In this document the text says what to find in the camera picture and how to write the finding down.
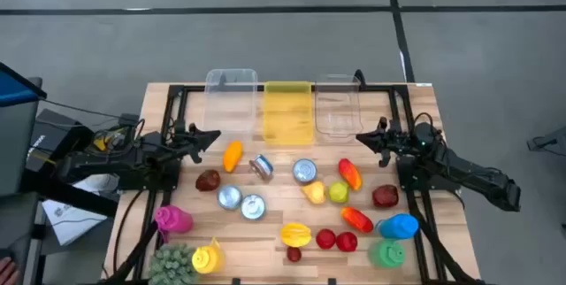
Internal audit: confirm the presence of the red tomato toy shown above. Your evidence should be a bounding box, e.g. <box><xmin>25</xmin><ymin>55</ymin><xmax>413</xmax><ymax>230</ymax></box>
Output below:
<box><xmin>335</xmin><ymin>231</ymin><xmax>359</xmax><ymax>253</ymax></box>

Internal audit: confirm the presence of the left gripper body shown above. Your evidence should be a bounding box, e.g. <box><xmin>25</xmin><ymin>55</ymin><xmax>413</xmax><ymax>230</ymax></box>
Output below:
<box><xmin>174</xmin><ymin>123</ymin><xmax>203</xmax><ymax>165</ymax></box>

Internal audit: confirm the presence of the green succulent plant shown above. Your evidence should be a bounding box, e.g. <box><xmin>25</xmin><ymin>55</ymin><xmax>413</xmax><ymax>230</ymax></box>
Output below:
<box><xmin>148</xmin><ymin>243</ymin><xmax>200</xmax><ymax>285</ymax></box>

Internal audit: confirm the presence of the blue squeeze bottle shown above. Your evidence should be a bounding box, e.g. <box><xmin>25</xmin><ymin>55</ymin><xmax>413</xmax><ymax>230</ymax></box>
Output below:
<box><xmin>375</xmin><ymin>212</ymin><xmax>420</xmax><ymax>241</ymax></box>

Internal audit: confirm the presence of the monitor with blue screen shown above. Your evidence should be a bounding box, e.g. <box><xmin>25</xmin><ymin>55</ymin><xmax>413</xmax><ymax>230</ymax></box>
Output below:
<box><xmin>0</xmin><ymin>61</ymin><xmax>48</xmax><ymax>108</ymax></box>

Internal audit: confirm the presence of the thin yellow cable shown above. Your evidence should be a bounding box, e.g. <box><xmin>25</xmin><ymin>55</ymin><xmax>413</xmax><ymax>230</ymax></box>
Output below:
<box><xmin>26</xmin><ymin>150</ymin><xmax>58</xmax><ymax>166</ymax></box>

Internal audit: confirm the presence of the gray cart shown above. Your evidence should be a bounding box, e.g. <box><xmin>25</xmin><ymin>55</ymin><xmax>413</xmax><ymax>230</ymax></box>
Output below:
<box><xmin>0</xmin><ymin>76</ymin><xmax>45</xmax><ymax>285</ymax></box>

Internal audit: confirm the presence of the yellow squeeze bottle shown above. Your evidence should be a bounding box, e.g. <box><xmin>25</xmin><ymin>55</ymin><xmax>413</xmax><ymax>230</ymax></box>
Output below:
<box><xmin>190</xmin><ymin>236</ymin><xmax>226</xmax><ymax>275</ymax></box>

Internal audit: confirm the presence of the pale green cup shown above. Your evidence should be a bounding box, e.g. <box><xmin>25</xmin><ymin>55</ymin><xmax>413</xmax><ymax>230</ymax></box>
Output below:
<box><xmin>263</xmin><ymin>80</ymin><xmax>316</xmax><ymax>147</ymax></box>

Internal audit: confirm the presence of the green squeeze bottle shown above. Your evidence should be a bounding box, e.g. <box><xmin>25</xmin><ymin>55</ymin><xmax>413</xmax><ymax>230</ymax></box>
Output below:
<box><xmin>367</xmin><ymin>238</ymin><xmax>407</xmax><ymax>270</ymax></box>

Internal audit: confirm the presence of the person's hand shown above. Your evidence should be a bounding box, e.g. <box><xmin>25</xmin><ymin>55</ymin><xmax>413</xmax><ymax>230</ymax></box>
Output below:
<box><xmin>0</xmin><ymin>257</ymin><xmax>19</xmax><ymax>285</ymax></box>

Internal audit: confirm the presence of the white printed paper sheet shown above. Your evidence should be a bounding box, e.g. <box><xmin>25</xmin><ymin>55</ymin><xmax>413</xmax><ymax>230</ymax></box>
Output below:
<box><xmin>42</xmin><ymin>198</ymin><xmax>110</xmax><ymax>247</ymax></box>

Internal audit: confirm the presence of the black metal table frame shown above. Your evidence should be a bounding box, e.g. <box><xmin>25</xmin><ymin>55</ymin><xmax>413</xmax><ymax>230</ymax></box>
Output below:
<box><xmin>103</xmin><ymin>68</ymin><xmax>487</xmax><ymax>285</ymax></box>

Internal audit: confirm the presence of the yellow-green toy fruit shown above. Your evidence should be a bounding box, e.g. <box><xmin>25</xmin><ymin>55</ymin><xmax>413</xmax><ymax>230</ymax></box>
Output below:
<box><xmin>327</xmin><ymin>181</ymin><xmax>351</xmax><ymax>204</ymax></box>

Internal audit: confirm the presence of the pink squeeze bottle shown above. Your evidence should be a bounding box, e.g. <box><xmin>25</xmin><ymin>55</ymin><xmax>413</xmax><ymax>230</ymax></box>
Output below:
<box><xmin>153</xmin><ymin>204</ymin><xmax>195</xmax><ymax>244</ymax></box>

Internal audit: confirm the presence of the clear plastic bin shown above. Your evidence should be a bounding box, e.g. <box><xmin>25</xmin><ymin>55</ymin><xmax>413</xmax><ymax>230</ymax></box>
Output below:
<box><xmin>203</xmin><ymin>67</ymin><xmax>259</xmax><ymax>135</ymax></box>
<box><xmin>313</xmin><ymin>73</ymin><xmax>365</xmax><ymax>139</ymax></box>

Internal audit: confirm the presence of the black box white lettering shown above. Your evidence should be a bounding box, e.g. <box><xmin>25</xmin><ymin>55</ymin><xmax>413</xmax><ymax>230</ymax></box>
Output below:
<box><xmin>26</xmin><ymin>107</ymin><xmax>94</xmax><ymax>173</ymax></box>

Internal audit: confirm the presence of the thick black cable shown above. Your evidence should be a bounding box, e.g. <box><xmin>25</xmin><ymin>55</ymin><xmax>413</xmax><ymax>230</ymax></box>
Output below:
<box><xmin>112</xmin><ymin>189</ymin><xmax>147</xmax><ymax>275</ymax></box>

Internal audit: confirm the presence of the dark red-brown toy fruit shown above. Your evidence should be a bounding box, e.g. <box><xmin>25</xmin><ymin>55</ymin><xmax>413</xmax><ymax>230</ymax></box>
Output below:
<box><xmin>195</xmin><ymin>168</ymin><xmax>222</xmax><ymax>192</ymax></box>
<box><xmin>371</xmin><ymin>183</ymin><xmax>401</xmax><ymax>209</ymax></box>

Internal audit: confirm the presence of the yellow toy starfruit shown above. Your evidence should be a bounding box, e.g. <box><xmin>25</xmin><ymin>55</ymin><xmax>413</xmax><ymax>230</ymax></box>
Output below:
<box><xmin>279</xmin><ymin>221</ymin><xmax>313</xmax><ymax>249</ymax></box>

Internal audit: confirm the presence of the red toy apple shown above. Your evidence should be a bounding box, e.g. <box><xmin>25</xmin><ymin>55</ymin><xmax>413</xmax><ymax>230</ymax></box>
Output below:
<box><xmin>315</xmin><ymin>227</ymin><xmax>338</xmax><ymax>250</ymax></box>

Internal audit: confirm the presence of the red-orange toy mango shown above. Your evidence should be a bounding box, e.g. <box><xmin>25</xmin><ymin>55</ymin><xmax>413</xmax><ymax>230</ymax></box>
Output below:
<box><xmin>338</xmin><ymin>157</ymin><xmax>363</xmax><ymax>192</ymax></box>
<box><xmin>340</xmin><ymin>205</ymin><xmax>375</xmax><ymax>235</ymax></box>

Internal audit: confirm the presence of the black metal beam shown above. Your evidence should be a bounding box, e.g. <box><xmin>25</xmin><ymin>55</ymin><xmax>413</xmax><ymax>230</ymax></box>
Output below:
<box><xmin>19</xmin><ymin>169</ymin><xmax>119</xmax><ymax>218</ymax></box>

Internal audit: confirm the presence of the silver tin can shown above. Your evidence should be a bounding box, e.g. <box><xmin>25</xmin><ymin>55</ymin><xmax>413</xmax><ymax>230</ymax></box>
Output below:
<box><xmin>292</xmin><ymin>158</ymin><xmax>318</xmax><ymax>185</ymax></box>
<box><xmin>240</xmin><ymin>193</ymin><xmax>268</xmax><ymax>222</ymax></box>
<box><xmin>216</xmin><ymin>184</ymin><xmax>244</xmax><ymax>212</ymax></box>

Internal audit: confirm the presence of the thin black cable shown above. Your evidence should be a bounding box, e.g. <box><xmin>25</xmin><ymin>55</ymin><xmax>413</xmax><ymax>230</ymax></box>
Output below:
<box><xmin>43</xmin><ymin>97</ymin><xmax>142</xmax><ymax>123</ymax></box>

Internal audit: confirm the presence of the orange toy mango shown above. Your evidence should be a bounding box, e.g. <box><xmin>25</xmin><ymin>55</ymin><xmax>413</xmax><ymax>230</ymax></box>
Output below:
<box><xmin>222</xmin><ymin>140</ymin><xmax>245</xmax><ymax>174</ymax></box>

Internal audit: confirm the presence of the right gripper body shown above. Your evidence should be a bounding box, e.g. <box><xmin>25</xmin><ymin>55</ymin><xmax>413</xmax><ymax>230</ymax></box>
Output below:
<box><xmin>378</xmin><ymin>117</ymin><xmax>416</xmax><ymax>169</ymax></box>

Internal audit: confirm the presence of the blue-labelled tin can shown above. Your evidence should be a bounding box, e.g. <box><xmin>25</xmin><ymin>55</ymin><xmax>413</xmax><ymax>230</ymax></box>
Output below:
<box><xmin>248</xmin><ymin>153</ymin><xmax>275</xmax><ymax>182</ymax></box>

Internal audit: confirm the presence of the yellow toy pear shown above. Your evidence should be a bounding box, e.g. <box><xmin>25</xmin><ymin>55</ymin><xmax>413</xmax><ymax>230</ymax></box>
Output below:
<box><xmin>301</xmin><ymin>181</ymin><xmax>328</xmax><ymax>205</ymax></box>

